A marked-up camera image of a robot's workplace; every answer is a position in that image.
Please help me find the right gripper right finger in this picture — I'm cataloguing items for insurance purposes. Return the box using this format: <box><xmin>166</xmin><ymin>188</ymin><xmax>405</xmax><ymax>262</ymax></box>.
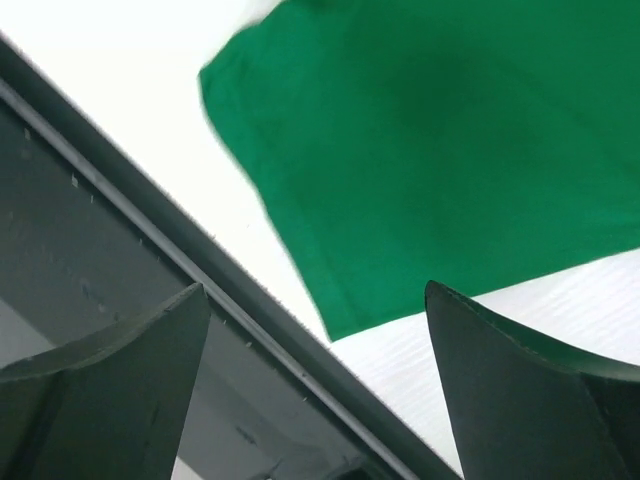
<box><xmin>425</xmin><ymin>281</ymin><xmax>639</xmax><ymax>479</ymax></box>

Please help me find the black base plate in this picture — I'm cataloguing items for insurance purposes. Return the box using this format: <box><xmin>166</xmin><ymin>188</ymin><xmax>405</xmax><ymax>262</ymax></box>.
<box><xmin>1</xmin><ymin>43</ymin><xmax>454</xmax><ymax>479</ymax></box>

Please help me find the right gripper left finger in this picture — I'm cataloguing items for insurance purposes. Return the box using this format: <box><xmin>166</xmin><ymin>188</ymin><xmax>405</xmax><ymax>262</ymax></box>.
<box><xmin>1</xmin><ymin>284</ymin><xmax>210</xmax><ymax>479</ymax></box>

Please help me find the green polo shirt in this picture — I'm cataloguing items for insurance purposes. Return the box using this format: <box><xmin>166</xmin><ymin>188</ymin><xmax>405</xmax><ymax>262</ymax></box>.
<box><xmin>199</xmin><ymin>1</ymin><xmax>639</xmax><ymax>340</ymax></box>

